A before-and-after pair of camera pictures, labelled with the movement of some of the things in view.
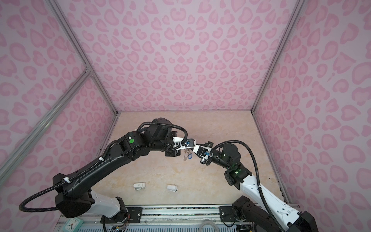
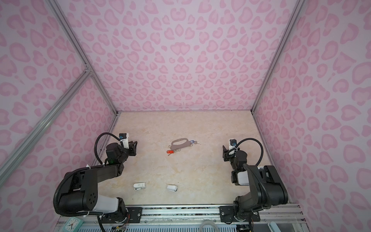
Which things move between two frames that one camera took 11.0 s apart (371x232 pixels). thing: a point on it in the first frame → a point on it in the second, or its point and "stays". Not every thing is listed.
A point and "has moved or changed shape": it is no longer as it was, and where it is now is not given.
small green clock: (72, 224) stays
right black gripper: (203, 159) → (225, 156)
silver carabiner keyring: (187, 152) has moved or changed shape
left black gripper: (175, 152) → (132, 148)
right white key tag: (173, 188) stays
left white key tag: (138, 186) stays
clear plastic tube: (208, 222) stays
